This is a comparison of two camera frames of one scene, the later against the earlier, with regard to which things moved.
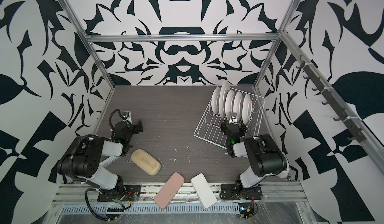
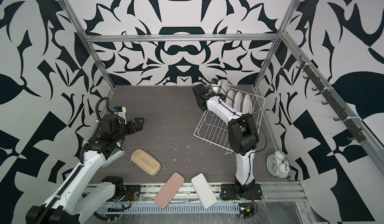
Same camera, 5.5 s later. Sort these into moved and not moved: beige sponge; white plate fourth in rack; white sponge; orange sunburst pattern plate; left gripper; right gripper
Moved: right gripper; left gripper
Not moved: beige sponge; white plate fourth in rack; orange sunburst pattern plate; white sponge
